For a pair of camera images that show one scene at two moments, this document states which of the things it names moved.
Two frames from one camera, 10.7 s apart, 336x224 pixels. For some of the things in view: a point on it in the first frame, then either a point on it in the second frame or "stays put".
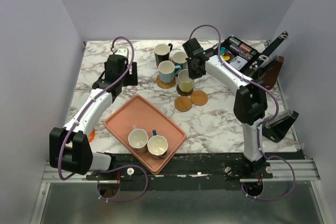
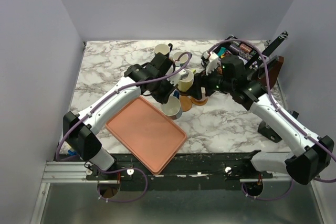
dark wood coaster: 184,93 stays put
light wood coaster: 182,103 stays put
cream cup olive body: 186,84 stays put
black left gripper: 132,78 to 163,99
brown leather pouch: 270,79 stays put
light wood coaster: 199,97 stays put
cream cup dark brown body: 161,51 stays put
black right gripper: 190,47 to 200,85
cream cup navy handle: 157,146 to 172,108
